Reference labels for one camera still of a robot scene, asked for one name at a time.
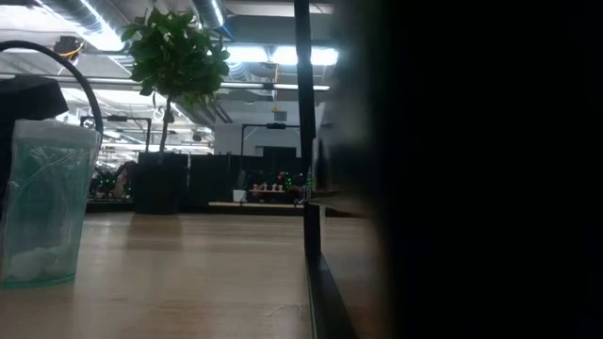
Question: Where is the black plant pot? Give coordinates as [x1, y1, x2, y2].
[133, 151, 190, 216]

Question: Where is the green leafy tree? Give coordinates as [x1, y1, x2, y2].
[120, 7, 232, 156]

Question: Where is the clear green plastic cup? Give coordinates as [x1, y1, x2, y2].
[0, 120, 103, 289]

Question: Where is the background wooden table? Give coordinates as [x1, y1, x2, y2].
[207, 201, 306, 217]

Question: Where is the black ceiling cable reel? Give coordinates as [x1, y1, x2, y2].
[53, 35, 86, 61]

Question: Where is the bright ceiling light panel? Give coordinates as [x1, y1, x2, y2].
[224, 44, 340, 67]

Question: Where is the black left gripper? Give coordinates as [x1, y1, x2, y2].
[0, 74, 71, 122]

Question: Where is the black overhead camera frame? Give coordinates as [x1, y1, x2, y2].
[79, 115, 153, 153]
[240, 122, 302, 156]

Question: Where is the black room partition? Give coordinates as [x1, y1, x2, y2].
[187, 151, 306, 214]

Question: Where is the long ceiling light strip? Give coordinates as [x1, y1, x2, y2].
[0, 73, 331, 93]

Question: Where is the wooden rack with cups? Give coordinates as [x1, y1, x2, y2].
[249, 183, 287, 195]

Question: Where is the silver ceiling duct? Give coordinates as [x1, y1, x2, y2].
[35, 0, 126, 52]
[190, 0, 227, 29]

